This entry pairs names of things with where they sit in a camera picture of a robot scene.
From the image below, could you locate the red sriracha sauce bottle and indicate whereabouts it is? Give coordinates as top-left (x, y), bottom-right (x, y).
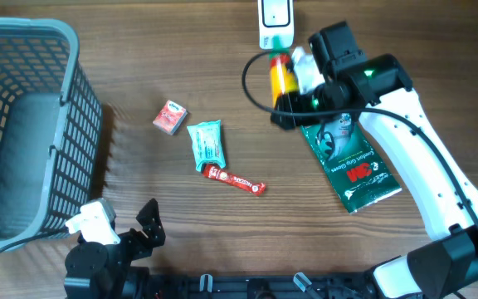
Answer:
top-left (269, 36), bottom-right (299, 108)

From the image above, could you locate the green 3M gloves pack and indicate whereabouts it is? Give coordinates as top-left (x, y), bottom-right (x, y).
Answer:
top-left (300, 113), bottom-right (402, 213)

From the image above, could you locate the red Nescafe sachet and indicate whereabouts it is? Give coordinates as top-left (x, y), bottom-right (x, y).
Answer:
top-left (202, 164), bottom-right (266, 196)

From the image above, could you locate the mint toilet wipes pack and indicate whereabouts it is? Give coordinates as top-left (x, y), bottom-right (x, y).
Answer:
top-left (187, 120), bottom-right (227, 172)

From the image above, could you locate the small red tissue pack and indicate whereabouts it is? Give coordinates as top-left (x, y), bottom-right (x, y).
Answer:
top-left (153, 100), bottom-right (188, 135)

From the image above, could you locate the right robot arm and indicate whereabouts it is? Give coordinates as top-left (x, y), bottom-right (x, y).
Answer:
top-left (271, 22), bottom-right (478, 298)

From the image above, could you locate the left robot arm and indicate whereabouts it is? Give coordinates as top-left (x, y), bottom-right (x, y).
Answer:
top-left (64, 199), bottom-right (166, 298)

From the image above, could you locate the white barcode scanner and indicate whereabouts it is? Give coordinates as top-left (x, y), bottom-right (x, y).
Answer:
top-left (257, 0), bottom-right (295, 50)

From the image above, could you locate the grey plastic basket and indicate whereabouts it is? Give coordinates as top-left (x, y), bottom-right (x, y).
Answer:
top-left (0, 17), bottom-right (103, 248)

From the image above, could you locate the black mounting rail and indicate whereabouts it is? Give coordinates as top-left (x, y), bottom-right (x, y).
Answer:
top-left (122, 267), bottom-right (384, 299)

